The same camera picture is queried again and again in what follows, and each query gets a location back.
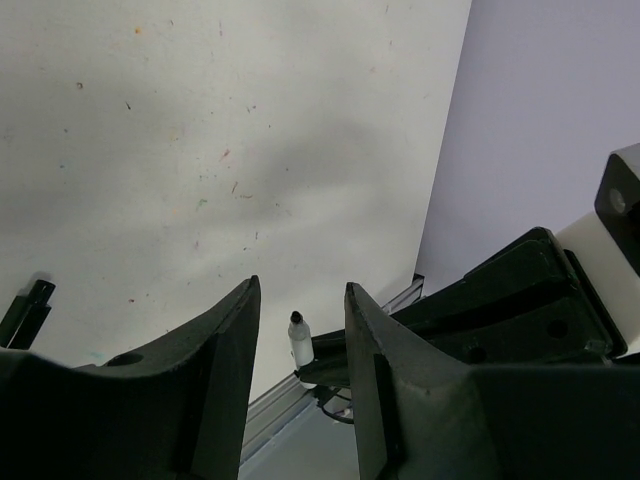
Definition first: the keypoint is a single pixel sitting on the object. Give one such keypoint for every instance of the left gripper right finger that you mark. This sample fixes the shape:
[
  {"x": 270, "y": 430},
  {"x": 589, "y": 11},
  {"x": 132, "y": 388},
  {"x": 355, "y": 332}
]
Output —
[{"x": 421, "y": 414}]

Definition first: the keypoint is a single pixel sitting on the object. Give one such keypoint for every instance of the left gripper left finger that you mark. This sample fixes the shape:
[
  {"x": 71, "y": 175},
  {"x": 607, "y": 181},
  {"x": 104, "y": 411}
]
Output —
[{"x": 174, "y": 408}]

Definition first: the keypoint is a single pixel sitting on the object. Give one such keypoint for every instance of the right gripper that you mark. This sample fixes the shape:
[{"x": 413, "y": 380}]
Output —
[{"x": 531, "y": 302}]

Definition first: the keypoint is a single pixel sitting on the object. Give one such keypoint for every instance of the black pen cap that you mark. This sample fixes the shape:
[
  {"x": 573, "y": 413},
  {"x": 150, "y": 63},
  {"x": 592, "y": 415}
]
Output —
[{"x": 26, "y": 316}]

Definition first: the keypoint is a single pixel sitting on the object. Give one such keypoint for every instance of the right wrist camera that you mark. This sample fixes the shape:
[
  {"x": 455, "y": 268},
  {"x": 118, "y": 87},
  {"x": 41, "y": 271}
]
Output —
[{"x": 606, "y": 244}]

